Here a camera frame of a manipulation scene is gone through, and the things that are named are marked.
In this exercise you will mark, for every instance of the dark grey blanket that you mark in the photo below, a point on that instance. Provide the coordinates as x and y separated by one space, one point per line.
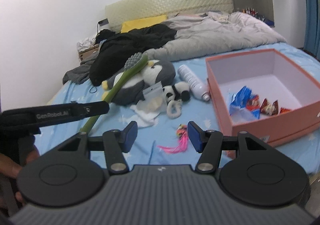
79 74

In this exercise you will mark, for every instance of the blue snack bag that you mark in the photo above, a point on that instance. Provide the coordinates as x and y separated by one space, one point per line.
244 104

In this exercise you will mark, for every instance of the pink feather toy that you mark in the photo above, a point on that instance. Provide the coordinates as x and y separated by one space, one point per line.
182 136

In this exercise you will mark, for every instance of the white braided rope keychain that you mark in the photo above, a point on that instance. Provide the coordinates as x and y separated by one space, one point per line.
174 109

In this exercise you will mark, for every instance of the cardboard box bedside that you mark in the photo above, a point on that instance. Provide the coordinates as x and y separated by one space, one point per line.
88 52

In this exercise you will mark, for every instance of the black clothing pile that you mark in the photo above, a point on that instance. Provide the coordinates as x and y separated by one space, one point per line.
115 51

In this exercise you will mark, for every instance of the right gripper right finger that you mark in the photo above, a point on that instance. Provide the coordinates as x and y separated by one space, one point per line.
209 144

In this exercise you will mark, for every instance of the small panda plush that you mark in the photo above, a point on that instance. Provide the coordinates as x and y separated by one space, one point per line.
178 91

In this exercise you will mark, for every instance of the grey duvet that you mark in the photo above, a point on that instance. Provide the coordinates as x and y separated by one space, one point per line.
213 33

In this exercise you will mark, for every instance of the yellow pillow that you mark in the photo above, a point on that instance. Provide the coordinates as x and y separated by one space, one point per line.
142 23

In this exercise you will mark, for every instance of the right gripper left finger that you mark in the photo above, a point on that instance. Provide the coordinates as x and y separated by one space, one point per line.
116 142

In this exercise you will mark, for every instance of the salmon pink cardboard box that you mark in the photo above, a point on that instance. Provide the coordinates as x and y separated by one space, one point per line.
273 77

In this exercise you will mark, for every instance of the clear zip bag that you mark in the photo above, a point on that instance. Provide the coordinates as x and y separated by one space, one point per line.
153 99

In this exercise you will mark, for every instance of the person's left hand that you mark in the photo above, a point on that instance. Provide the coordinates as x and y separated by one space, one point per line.
11 169

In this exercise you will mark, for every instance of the blue curtain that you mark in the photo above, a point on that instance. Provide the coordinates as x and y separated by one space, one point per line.
311 43

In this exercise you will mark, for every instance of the grey penguin plush toy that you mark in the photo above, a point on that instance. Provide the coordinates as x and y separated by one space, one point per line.
155 71

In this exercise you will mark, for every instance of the red foil snack packet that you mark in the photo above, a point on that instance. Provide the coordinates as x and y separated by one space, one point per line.
268 108

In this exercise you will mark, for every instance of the white spray bottle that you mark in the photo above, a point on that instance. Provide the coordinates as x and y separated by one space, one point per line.
198 88

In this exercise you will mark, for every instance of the green long-handled back brush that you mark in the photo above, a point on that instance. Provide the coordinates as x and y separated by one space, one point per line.
132 67

